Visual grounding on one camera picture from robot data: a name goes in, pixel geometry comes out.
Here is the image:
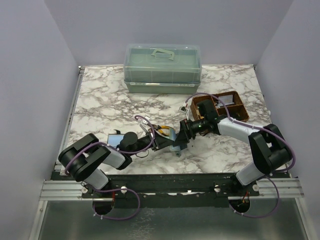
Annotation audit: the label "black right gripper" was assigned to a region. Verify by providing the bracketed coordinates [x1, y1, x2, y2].
[173, 117, 208, 147]

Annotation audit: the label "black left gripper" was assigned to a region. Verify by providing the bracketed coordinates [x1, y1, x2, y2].
[129, 128, 174, 157]

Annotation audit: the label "grey cards in basket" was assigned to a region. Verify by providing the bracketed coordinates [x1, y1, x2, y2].
[218, 94, 235, 108]

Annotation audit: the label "brown woven organizer basket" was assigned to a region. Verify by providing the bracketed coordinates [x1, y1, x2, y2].
[190, 90, 250, 123]

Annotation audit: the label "green plastic storage box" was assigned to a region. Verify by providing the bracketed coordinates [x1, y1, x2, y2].
[123, 44, 202, 95]

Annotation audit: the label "yellow handled pliers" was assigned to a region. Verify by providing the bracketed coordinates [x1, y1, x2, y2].
[153, 125, 175, 137]

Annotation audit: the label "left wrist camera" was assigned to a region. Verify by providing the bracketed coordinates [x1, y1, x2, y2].
[138, 116, 151, 132]

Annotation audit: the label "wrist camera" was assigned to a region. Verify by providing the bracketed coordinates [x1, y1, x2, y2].
[138, 116, 151, 132]
[178, 103, 190, 120]

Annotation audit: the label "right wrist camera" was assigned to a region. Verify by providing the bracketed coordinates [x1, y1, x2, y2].
[178, 103, 190, 120]

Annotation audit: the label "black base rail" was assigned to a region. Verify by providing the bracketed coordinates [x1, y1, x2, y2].
[82, 173, 259, 209]

